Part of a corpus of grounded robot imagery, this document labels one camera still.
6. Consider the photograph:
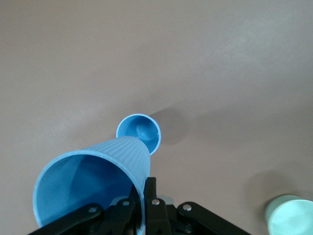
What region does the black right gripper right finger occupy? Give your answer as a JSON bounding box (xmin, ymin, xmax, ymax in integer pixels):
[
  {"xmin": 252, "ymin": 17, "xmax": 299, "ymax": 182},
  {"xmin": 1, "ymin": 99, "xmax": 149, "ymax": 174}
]
[{"xmin": 145, "ymin": 176, "xmax": 253, "ymax": 235}]

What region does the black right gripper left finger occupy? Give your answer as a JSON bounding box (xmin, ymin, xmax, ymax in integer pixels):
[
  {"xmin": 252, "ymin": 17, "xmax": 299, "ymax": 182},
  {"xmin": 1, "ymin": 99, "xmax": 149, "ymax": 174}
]
[{"xmin": 27, "ymin": 192, "xmax": 143, "ymax": 235}]

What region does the blue ribbed plastic cup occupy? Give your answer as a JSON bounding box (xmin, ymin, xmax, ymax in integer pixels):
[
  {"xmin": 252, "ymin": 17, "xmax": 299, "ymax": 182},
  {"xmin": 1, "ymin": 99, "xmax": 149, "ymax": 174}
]
[
  {"xmin": 32, "ymin": 136, "xmax": 151, "ymax": 235},
  {"xmin": 115, "ymin": 113, "xmax": 161, "ymax": 155}
]

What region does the green bowl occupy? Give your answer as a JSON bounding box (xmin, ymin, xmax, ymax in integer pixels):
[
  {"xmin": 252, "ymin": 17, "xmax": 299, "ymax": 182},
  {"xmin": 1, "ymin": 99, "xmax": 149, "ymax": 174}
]
[{"xmin": 265, "ymin": 194, "xmax": 313, "ymax": 235}]

